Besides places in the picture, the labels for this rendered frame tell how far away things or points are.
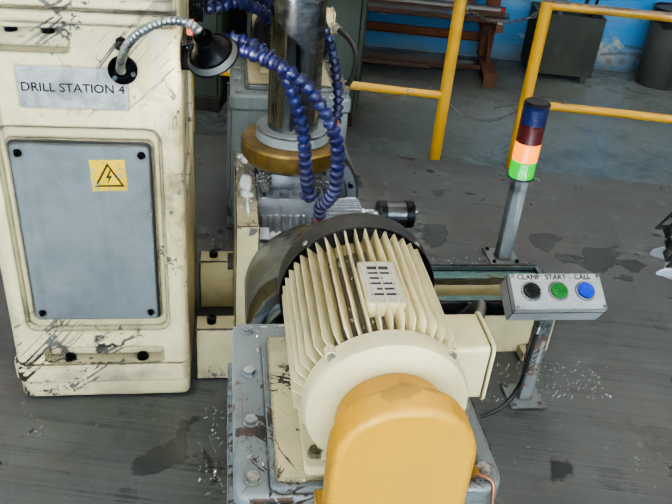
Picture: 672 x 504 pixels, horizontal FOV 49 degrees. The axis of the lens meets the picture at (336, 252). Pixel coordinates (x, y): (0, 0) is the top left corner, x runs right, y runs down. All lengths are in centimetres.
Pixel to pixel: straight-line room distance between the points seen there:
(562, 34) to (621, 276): 427
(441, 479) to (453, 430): 6
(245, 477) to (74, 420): 65
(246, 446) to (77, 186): 53
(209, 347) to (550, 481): 65
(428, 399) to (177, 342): 78
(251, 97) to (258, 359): 94
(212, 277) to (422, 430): 102
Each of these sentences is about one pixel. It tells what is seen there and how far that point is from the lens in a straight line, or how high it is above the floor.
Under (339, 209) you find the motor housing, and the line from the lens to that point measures 138.
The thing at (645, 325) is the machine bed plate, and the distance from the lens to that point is 183.
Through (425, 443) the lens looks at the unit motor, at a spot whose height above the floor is 131.
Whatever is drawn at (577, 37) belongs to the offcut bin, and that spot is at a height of 36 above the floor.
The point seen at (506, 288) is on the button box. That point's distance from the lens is 133.
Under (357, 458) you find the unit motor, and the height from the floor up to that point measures 130.
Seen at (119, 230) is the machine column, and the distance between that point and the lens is 121.
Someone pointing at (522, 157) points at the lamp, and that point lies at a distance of 178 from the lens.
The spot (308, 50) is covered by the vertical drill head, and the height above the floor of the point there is 141.
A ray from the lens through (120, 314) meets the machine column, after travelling 130.
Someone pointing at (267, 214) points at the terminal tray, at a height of 111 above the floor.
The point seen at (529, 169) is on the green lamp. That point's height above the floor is 106.
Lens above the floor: 176
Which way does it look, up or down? 31 degrees down
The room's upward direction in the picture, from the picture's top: 5 degrees clockwise
